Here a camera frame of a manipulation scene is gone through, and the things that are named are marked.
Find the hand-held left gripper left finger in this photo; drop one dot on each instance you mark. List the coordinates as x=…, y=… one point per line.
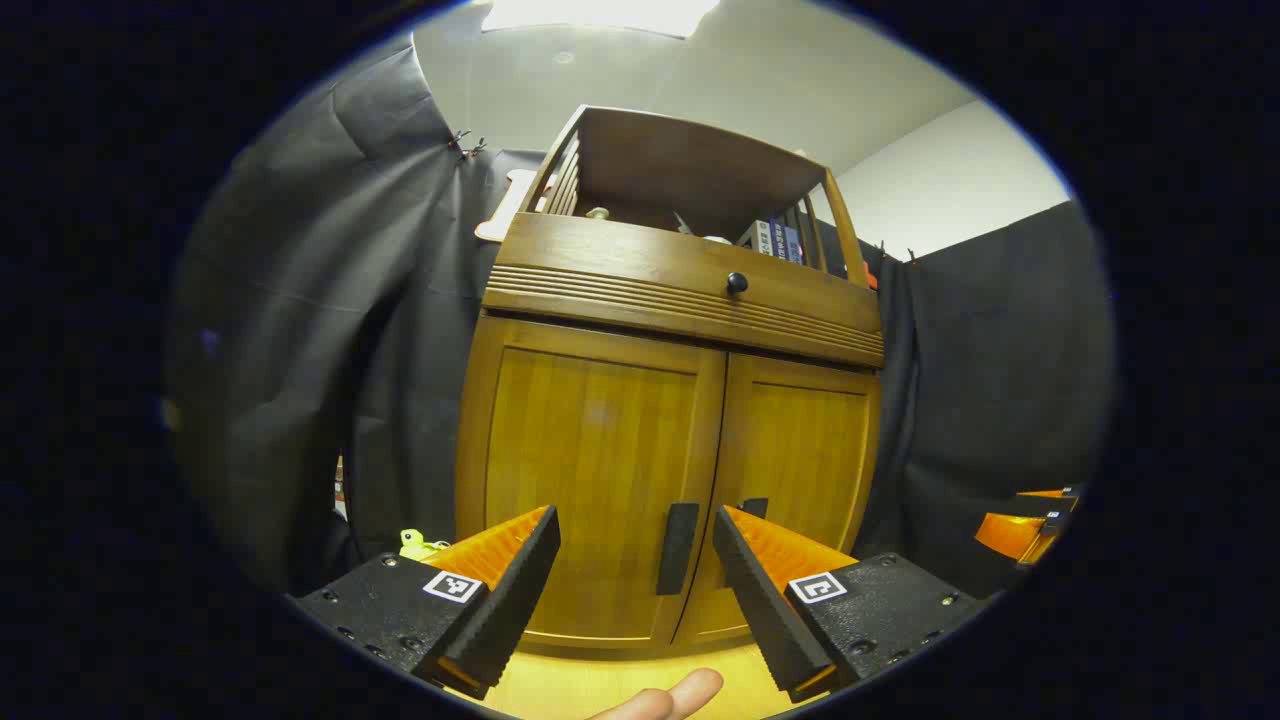
x=510, y=590

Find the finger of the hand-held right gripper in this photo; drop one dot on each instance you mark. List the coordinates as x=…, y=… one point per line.
x=1050, y=495
x=1010, y=535

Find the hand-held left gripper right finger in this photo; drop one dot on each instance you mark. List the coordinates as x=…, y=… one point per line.
x=765, y=600

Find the wooden shoe cabinet door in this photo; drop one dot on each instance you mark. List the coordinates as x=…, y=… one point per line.
x=590, y=450
x=810, y=440

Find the wooden double-door shoe cabinet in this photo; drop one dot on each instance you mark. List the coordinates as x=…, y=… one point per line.
x=600, y=330

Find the yellow-green toy figure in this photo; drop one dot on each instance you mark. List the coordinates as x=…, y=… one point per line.
x=415, y=545

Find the black backdrop cloth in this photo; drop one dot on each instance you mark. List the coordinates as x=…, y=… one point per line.
x=300, y=350

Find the wooden drawer with black knob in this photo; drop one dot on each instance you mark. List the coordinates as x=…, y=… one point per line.
x=620, y=262

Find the row of books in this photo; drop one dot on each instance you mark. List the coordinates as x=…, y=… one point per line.
x=775, y=242

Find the small white ornament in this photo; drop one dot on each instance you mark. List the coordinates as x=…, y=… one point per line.
x=705, y=235

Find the black binder clip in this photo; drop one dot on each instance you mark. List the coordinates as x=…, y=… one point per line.
x=477, y=148
x=457, y=140

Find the ceiling light panel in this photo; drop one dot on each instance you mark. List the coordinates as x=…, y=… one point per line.
x=600, y=15

